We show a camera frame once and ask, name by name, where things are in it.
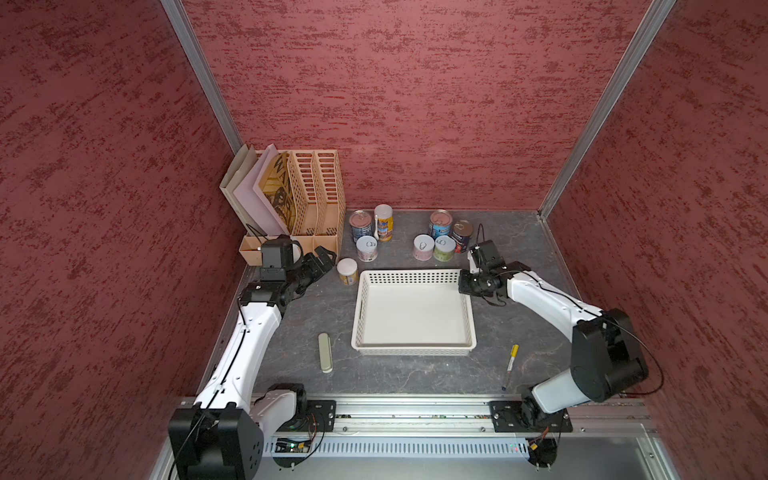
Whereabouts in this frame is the blue can pink lid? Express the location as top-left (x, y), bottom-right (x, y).
top-left (429, 209), bottom-right (453, 239)
top-left (349, 210), bottom-right (374, 243)

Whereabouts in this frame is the dark can brown lid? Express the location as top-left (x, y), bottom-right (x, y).
top-left (451, 219), bottom-right (474, 253)

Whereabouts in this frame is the tall yellow blue can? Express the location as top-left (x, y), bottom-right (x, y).
top-left (374, 204), bottom-right (394, 242)

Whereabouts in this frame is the white plastic basket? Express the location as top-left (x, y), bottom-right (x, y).
top-left (351, 269), bottom-right (477, 356)

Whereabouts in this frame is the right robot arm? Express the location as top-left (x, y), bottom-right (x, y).
top-left (458, 262), bottom-right (649, 429)

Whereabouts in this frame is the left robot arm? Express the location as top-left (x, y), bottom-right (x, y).
top-left (168, 235), bottom-right (337, 479)

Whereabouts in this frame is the yellow can white lid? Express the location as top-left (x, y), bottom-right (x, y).
top-left (337, 258), bottom-right (359, 285)

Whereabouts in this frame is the small pink white can left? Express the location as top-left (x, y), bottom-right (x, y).
top-left (356, 235), bottom-right (378, 263)

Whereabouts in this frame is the small green can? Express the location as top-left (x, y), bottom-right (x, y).
top-left (433, 235), bottom-right (456, 262)

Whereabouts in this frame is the yellow marker pen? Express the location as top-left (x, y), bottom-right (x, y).
top-left (501, 344), bottom-right (520, 391)

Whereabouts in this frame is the beige desk file organizer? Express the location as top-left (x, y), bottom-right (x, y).
top-left (240, 150), bottom-right (346, 266)

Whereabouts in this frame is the olive pencil case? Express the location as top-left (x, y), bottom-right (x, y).
top-left (318, 332), bottom-right (333, 373)

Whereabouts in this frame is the yellow patterned book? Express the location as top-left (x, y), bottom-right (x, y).
top-left (258, 151), bottom-right (296, 234)

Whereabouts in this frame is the lilac folder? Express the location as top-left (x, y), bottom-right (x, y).
top-left (243, 145), bottom-right (288, 236)

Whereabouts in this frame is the beige folder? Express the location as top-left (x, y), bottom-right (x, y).
top-left (219, 144), bottom-right (260, 236)

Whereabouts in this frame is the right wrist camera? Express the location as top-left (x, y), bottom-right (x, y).
top-left (468, 240), bottom-right (506, 274)

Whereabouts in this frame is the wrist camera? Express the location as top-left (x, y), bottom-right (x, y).
top-left (260, 235), bottom-right (304, 269)
top-left (468, 240), bottom-right (506, 274)

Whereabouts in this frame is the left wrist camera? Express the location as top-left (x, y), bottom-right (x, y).
top-left (260, 235), bottom-right (304, 269)

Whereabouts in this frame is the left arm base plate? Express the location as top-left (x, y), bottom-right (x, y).
top-left (276, 399), bottom-right (337, 434)

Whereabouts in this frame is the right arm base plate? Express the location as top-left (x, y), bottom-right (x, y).
top-left (488, 400), bottom-right (573, 434)

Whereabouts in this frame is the aluminium front rail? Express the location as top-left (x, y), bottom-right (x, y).
top-left (268, 395), bottom-right (658, 438)

